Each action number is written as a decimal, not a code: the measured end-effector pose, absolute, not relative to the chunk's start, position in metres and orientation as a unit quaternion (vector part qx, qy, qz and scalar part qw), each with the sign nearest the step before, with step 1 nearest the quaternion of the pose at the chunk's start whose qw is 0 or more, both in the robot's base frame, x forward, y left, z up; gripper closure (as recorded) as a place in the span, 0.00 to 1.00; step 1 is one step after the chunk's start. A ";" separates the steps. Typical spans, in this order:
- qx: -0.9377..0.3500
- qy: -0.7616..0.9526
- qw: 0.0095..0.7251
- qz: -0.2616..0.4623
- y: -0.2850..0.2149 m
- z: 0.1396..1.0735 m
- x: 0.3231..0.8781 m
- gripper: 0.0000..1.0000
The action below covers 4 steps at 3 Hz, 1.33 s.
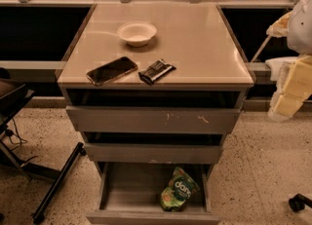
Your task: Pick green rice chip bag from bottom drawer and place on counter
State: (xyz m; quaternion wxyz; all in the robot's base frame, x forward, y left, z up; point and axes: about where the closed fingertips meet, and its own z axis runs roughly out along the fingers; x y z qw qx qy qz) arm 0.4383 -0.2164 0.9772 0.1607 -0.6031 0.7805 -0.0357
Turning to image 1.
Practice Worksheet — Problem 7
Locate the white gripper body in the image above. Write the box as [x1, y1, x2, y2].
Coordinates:
[266, 12, 292, 38]

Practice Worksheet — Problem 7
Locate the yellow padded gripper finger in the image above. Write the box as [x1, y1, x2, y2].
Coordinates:
[268, 55, 312, 122]

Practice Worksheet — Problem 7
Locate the green rice chip bag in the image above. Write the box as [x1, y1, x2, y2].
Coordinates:
[160, 167, 200, 211]

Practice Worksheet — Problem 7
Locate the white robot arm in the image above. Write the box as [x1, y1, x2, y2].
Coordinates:
[266, 0, 312, 122]

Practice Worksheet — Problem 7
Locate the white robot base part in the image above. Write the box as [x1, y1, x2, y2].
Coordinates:
[265, 56, 296, 81]

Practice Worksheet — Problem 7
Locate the grey drawer cabinet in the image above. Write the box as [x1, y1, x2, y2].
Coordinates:
[55, 1, 256, 225]

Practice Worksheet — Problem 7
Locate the grey bottom drawer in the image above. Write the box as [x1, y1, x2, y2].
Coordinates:
[87, 163, 219, 225]

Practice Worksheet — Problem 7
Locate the grey drawer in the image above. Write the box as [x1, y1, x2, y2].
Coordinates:
[87, 163, 219, 225]
[85, 143, 222, 164]
[66, 106, 240, 134]

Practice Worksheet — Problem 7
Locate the grey middle drawer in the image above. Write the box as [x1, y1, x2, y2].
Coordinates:
[85, 143, 222, 164]

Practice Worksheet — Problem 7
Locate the grey top drawer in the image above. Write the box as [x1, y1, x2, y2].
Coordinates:
[66, 106, 240, 134]

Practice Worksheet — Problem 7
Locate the white rod with tip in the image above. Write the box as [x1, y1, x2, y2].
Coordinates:
[250, 35, 272, 63]

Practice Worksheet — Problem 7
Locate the black caster wheel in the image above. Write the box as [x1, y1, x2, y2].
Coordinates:
[289, 194, 312, 212]

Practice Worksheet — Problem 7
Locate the black snack bar wrapper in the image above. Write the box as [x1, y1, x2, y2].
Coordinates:
[138, 59, 176, 85]

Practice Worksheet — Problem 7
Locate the white paper bowl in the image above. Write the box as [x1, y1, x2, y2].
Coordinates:
[117, 21, 157, 47]

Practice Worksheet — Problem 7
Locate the black smartphone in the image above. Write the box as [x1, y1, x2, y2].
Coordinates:
[86, 56, 137, 86]

